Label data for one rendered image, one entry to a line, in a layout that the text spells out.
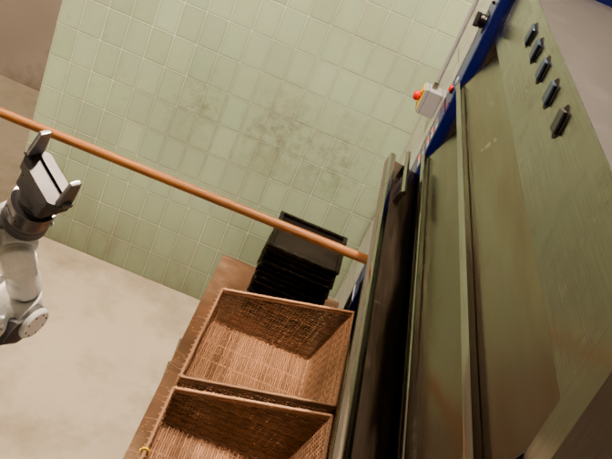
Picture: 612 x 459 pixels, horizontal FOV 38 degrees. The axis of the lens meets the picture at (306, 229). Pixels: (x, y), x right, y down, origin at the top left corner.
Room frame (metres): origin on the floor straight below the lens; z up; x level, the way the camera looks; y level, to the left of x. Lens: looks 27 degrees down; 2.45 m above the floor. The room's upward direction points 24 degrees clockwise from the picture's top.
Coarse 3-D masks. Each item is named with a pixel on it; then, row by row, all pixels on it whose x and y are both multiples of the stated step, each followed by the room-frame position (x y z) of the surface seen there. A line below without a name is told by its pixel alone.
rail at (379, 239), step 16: (384, 192) 2.40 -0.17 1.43; (384, 208) 2.30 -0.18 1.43; (384, 224) 2.20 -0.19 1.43; (368, 288) 1.84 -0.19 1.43; (368, 304) 1.76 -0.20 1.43; (368, 320) 1.70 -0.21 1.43; (368, 336) 1.64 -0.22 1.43; (352, 384) 1.45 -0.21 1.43; (352, 400) 1.40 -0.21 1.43; (352, 416) 1.35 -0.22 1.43; (352, 432) 1.31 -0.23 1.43
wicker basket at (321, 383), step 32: (224, 288) 2.66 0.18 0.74; (224, 320) 2.66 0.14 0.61; (288, 320) 2.67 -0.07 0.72; (320, 320) 2.68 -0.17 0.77; (352, 320) 2.62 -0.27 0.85; (192, 352) 2.25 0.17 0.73; (224, 352) 2.52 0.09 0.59; (256, 352) 2.59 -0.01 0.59; (288, 352) 2.67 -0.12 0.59; (320, 352) 2.63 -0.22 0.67; (192, 384) 2.13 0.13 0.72; (224, 384) 2.13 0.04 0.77; (256, 384) 2.42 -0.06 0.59; (288, 384) 2.49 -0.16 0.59; (320, 384) 2.38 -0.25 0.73
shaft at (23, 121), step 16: (0, 112) 2.35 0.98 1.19; (32, 128) 2.35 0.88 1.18; (48, 128) 2.36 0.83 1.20; (80, 144) 2.36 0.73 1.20; (112, 160) 2.36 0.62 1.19; (128, 160) 2.38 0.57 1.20; (160, 176) 2.37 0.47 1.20; (192, 192) 2.38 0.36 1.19; (208, 192) 2.39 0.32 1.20; (240, 208) 2.39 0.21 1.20; (272, 224) 2.39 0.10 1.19; (288, 224) 2.40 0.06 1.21; (320, 240) 2.40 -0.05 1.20; (352, 256) 2.40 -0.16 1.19
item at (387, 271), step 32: (416, 192) 2.59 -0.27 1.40; (384, 256) 2.07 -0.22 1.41; (384, 288) 1.91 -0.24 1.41; (384, 320) 1.78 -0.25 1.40; (352, 352) 1.60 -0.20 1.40; (384, 352) 1.65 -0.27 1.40; (384, 384) 1.54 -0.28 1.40; (384, 416) 1.44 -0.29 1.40; (352, 448) 1.30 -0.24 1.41; (384, 448) 1.35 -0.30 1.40
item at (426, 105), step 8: (424, 88) 3.31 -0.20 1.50; (432, 88) 3.33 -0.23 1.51; (440, 88) 3.38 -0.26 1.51; (424, 96) 3.29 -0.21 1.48; (432, 96) 3.29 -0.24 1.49; (440, 96) 3.29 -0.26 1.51; (416, 104) 3.33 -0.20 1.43; (424, 104) 3.29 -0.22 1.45; (432, 104) 3.29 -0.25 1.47; (416, 112) 3.29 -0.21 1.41; (424, 112) 3.29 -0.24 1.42; (432, 112) 3.29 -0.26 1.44
